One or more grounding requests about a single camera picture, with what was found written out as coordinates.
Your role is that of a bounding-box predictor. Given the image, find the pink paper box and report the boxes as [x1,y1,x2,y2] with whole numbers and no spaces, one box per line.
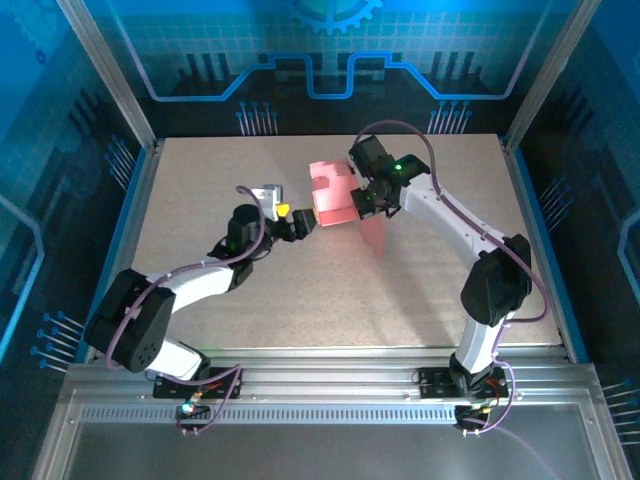
[308,158,389,259]

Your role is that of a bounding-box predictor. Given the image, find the blue table edge strip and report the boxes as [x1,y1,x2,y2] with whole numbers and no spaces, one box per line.
[511,146,591,363]
[73,146,152,363]

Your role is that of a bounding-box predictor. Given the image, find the aluminium mounting beam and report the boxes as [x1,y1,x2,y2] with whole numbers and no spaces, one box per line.
[58,344,609,406]

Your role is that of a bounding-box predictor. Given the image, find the small black connector board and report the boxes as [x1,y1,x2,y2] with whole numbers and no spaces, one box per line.
[453,404,496,427]
[174,402,212,420]

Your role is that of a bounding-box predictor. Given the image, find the slotted aluminium strip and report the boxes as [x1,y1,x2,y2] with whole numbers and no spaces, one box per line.
[79,405,459,425]

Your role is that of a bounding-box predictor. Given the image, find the grey metal sheet panel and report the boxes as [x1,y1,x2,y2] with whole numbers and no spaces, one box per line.
[64,424,601,480]

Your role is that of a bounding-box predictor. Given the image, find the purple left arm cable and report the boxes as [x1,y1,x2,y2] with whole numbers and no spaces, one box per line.
[104,184,271,437]

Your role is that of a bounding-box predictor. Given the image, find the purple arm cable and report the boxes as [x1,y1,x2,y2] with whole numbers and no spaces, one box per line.
[355,119,549,437]
[104,184,271,437]

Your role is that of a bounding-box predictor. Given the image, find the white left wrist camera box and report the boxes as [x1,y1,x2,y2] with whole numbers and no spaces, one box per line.
[251,183,284,221]

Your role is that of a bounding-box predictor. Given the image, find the aluminium side rail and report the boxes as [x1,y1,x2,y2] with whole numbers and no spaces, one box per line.
[499,137,577,362]
[83,138,166,364]

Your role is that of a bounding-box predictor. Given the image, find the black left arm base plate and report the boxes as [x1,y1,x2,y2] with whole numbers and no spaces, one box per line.
[152,367,242,400]

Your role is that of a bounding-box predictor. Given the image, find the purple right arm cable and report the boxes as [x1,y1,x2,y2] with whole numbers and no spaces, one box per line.
[355,119,549,437]

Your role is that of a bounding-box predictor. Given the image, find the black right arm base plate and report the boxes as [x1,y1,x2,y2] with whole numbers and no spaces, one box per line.
[418,367,507,400]

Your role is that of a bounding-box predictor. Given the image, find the aluminium frame post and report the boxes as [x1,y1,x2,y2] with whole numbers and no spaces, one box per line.
[55,0,160,151]
[503,0,600,151]

